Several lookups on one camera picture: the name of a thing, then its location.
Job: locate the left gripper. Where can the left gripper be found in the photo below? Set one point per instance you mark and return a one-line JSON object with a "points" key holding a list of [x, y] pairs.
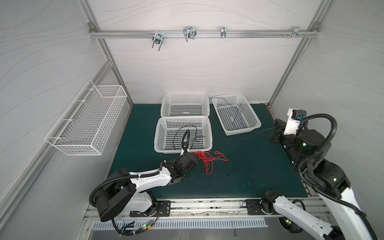
{"points": [[192, 167]]}

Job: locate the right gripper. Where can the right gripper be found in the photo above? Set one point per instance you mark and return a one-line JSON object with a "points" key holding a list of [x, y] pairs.
{"points": [[278, 130]]}

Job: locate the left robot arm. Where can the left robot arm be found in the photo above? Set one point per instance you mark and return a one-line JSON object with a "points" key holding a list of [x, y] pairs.
{"points": [[132, 191]]}

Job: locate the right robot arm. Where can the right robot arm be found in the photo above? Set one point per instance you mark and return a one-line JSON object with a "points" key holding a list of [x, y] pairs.
{"points": [[306, 141]]}

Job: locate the front white perforated basket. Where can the front white perforated basket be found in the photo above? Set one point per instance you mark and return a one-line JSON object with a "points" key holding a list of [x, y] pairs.
{"points": [[172, 132]]}

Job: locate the green table mat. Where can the green table mat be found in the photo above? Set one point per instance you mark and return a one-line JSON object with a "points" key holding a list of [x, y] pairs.
{"points": [[253, 164]]}

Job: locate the back right white basket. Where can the back right white basket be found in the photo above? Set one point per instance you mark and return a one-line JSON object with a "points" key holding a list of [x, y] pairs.
{"points": [[235, 114]]}

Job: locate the back left white basket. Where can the back left white basket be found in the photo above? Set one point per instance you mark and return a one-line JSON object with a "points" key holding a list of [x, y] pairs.
{"points": [[185, 104]]}

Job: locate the metal hook clamp right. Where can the metal hook clamp right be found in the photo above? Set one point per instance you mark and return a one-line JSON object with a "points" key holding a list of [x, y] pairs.
{"points": [[296, 34]]}

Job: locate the metal hook clamp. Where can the metal hook clamp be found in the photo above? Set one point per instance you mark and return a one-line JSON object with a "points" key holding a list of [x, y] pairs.
{"points": [[296, 34], [157, 39]]}

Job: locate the metal hook clamp left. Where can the metal hook clamp left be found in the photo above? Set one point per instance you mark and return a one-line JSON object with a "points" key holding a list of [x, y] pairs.
{"points": [[157, 39]]}

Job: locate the metal u-bolt clamp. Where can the metal u-bolt clamp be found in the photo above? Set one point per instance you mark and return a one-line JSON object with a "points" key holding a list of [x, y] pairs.
{"points": [[189, 33]]}

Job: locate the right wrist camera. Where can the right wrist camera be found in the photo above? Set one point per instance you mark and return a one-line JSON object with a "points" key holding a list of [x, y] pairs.
{"points": [[294, 118]]}

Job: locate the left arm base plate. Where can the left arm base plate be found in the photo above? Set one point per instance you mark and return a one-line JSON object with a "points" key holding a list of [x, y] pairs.
{"points": [[160, 208]]}

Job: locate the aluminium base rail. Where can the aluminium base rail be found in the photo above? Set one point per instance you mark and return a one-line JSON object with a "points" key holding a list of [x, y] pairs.
{"points": [[233, 208]]}

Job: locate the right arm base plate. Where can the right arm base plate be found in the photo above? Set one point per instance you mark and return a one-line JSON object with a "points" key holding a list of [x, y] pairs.
{"points": [[258, 207]]}

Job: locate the white slotted cable duct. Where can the white slotted cable duct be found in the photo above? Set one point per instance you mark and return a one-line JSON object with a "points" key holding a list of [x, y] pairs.
{"points": [[173, 224]]}

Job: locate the white wire wall basket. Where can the white wire wall basket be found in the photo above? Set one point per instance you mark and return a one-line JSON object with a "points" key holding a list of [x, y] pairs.
{"points": [[86, 125]]}

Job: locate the small metal bracket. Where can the small metal bracket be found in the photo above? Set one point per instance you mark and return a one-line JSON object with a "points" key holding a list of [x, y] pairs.
{"points": [[223, 32]]}

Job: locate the aluminium cross rail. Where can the aluminium cross rail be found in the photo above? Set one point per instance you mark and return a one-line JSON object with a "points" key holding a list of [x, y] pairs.
{"points": [[201, 34]]}

